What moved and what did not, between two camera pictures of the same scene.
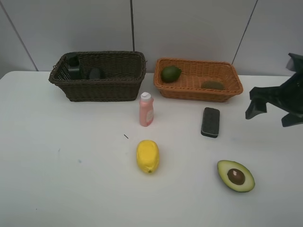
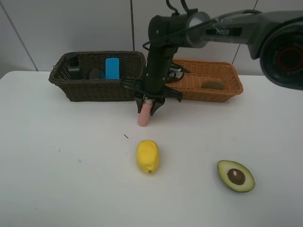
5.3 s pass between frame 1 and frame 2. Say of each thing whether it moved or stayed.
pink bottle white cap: moved
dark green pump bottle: stayed
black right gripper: moved
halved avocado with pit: stayed
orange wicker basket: stayed
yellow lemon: stayed
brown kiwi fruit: stayed
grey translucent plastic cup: stayed
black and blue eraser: moved
